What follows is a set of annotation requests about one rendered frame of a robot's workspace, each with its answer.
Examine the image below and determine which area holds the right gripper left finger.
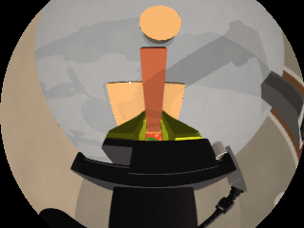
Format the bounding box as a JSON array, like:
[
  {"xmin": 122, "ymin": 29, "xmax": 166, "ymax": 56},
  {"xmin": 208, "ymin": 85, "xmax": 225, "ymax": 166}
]
[{"xmin": 105, "ymin": 110, "xmax": 147, "ymax": 141}]

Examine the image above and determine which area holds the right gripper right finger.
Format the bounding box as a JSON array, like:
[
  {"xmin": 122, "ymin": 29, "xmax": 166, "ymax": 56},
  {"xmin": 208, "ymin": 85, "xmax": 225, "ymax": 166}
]
[{"xmin": 161, "ymin": 111, "xmax": 202, "ymax": 141}]

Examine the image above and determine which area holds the wooden cutting board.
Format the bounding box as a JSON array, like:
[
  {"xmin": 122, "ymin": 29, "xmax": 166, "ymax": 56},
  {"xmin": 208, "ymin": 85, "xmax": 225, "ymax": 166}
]
[{"xmin": 106, "ymin": 81, "xmax": 185, "ymax": 125}]

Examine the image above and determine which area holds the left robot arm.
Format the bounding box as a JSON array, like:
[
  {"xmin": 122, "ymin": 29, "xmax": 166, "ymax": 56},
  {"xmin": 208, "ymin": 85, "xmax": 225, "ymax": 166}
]
[{"xmin": 199, "ymin": 186, "xmax": 244, "ymax": 228}]

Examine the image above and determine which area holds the margherita pizza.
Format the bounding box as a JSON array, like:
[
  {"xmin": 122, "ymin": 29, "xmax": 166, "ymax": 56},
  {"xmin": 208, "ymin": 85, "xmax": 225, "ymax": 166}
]
[{"xmin": 145, "ymin": 129, "xmax": 162, "ymax": 141}]

